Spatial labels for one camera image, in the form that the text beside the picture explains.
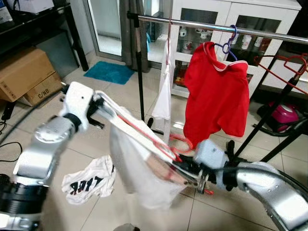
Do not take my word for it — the red plastic hanger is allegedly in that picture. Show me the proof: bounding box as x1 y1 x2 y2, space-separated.
115 113 215 195
254 53 308 95

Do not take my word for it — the white shirt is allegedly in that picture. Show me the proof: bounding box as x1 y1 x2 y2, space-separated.
99 90 193 211

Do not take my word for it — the thin red hanger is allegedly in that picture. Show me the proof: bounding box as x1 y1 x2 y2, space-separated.
165 18 174 68

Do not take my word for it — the blue hanger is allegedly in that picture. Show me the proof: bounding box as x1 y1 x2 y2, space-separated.
214 25 239 62

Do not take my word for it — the teal floor mat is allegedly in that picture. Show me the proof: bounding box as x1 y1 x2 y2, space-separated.
83 60 135 86

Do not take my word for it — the cardboard box with letters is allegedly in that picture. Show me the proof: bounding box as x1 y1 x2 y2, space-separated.
22 72 63 106

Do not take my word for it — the white t-shirt with black print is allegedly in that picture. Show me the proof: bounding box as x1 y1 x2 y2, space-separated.
62 155 117 205

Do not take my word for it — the white sleeveless garment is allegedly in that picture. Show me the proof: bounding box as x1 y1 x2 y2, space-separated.
152 38 174 142

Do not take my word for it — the grey curtain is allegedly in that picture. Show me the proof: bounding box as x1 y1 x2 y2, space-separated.
119 0 150 73

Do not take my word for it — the plain cardboard box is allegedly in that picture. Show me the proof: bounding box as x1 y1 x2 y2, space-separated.
0 47 57 103

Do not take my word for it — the red t-shirt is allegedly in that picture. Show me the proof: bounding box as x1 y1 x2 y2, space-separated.
183 42 251 149

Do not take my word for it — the white framed glass door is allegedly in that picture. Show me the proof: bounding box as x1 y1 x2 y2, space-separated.
83 0 127 61

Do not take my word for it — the black power adapter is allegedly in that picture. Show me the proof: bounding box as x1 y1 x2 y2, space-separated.
1 100 16 122

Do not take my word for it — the pink vacuum cleaner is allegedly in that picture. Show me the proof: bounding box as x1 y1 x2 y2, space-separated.
257 101 301 133

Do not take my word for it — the black desk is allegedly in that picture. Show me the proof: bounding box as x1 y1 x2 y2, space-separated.
0 2 90 73

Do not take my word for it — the white box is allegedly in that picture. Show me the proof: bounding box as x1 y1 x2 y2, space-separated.
10 0 54 15

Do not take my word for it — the chrome and black clothes rack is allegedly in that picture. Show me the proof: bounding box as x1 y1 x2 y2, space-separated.
126 12 308 164

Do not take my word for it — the white glass-door cabinet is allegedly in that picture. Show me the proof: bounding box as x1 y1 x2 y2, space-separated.
164 0 308 97

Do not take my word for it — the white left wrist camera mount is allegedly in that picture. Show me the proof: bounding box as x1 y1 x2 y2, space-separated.
59 82 99 133

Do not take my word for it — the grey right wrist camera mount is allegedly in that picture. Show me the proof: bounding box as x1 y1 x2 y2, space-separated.
194 139 229 171

